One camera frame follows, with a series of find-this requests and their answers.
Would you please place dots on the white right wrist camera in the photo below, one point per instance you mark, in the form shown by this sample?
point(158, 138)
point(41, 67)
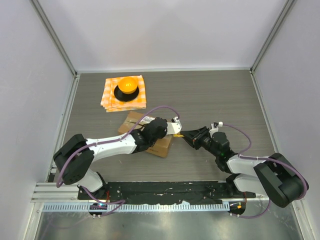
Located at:
point(214, 127)

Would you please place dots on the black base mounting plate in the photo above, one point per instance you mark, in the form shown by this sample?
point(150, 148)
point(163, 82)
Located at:
point(170, 192)

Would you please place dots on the orange bowl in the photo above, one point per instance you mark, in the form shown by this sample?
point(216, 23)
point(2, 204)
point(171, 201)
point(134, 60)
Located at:
point(128, 85)

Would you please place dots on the orange checkered cloth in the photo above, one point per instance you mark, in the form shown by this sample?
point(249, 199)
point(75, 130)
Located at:
point(111, 104)

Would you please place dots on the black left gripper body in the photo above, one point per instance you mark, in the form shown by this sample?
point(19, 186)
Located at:
point(152, 141)

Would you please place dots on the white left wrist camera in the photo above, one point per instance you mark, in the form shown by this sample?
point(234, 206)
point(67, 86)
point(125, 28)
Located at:
point(174, 126)

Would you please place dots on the white slotted cable duct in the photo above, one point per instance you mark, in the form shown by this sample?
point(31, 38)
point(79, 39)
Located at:
point(96, 207)

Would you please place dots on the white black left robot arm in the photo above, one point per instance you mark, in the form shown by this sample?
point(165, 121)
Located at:
point(74, 159)

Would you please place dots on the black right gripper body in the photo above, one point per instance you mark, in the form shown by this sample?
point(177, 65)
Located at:
point(205, 142)

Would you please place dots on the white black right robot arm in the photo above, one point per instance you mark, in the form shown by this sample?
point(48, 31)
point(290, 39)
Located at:
point(272, 176)

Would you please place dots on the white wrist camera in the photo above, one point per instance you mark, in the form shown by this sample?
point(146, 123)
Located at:
point(174, 126)
point(214, 127)

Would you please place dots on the brown cardboard express box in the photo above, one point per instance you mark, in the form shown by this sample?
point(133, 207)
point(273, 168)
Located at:
point(160, 148)

